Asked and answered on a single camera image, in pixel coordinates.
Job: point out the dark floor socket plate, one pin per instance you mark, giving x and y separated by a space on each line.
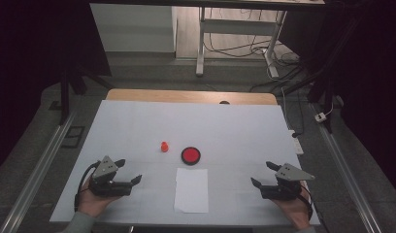
73 137

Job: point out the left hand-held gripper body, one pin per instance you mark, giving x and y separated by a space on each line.
107 187

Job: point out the dark curtain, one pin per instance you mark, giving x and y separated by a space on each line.
370 81
27 64

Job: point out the white power strip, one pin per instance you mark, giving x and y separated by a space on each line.
297 144

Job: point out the white paper sheet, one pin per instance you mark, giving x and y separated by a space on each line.
191 191

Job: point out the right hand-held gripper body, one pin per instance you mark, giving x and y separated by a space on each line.
283 191

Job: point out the person's right hand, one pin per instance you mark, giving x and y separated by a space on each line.
298 212

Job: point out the white partition panel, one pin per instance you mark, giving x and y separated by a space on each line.
134 29

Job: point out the white plug adapter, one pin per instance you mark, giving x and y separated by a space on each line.
320 117

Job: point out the aluminium floor rail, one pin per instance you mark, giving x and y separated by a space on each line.
37 168
345 168

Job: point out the black metal stand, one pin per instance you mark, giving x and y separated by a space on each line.
64 93
325 93

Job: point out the orange stamp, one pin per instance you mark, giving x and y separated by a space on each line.
164 147

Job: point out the person's left hand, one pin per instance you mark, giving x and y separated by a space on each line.
91 204

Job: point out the black table grommet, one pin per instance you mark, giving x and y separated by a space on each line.
224 102

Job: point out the round red ink pad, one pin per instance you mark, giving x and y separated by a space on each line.
190 155

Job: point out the white desk frame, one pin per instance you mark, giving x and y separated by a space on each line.
238 27

